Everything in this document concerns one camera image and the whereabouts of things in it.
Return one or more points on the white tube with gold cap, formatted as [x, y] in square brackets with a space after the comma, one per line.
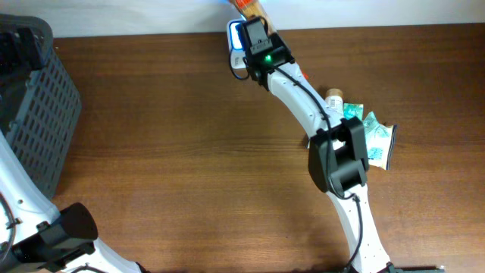
[334, 98]

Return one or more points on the small teal tissue packet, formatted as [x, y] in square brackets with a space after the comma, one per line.
[353, 111]

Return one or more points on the orange red spaghetti packet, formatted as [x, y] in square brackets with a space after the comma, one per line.
[253, 8]

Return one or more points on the teal green snack pouch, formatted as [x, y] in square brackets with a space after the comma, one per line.
[374, 129]

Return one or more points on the yellow wet wipes pack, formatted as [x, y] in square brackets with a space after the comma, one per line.
[380, 150]

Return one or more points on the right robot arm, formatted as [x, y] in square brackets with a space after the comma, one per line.
[337, 156]

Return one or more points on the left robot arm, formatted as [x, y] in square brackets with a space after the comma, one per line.
[36, 236]

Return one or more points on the white barcode scanner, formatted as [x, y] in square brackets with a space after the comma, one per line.
[236, 51]

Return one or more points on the grey plastic mesh basket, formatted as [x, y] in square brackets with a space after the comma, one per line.
[40, 105]

